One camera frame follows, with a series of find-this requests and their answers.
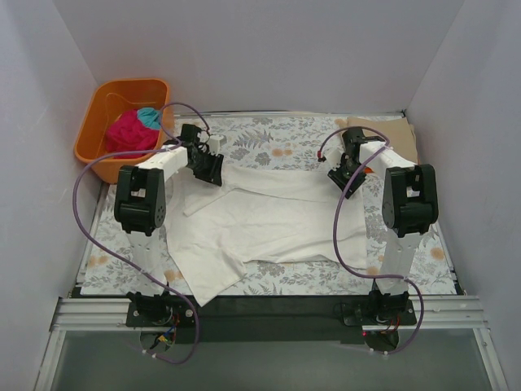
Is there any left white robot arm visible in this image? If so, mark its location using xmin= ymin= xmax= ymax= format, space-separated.
xmin=114 ymin=124 xmax=226 ymax=326

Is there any crumpled magenta shirt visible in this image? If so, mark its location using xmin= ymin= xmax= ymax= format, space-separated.
xmin=105 ymin=109 xmax=160 ymax=153

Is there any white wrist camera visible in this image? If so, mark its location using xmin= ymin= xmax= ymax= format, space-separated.
xmin=206 ymin=134 xmax=226 ymax=156
xmin=317 ymin=147 xmax=344 ymax=170

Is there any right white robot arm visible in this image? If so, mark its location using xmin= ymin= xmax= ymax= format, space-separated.
xmin=317 ymin=125 xmax=439 ymax=326

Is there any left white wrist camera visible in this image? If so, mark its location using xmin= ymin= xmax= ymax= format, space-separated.
xmin=206 ymin=134 xmax=226 ymax=156

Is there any crumpled teal shirt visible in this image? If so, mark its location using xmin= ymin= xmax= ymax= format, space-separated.
xmin=137 ymin=108 xmax=161 ymax=130

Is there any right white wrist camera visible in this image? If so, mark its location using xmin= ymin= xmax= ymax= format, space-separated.
xmin=317 ymin=147 xmax=344 ymax=170

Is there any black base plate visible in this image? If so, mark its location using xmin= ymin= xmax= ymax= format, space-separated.
xmin=125 ymin=292 xmax=419 ymax=345

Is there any folded beige shirt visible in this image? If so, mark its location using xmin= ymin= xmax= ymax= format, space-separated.
xmin=337 ymin=117 xmax=419 ymax=163

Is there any orange plastic basket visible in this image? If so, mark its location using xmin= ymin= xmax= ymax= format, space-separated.
xmin=74 ymin=78 xmax=170 ymax=184

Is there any white t shirt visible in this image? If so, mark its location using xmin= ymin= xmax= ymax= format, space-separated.
xmin=164 ymin=165 xmax=367 ymax=305

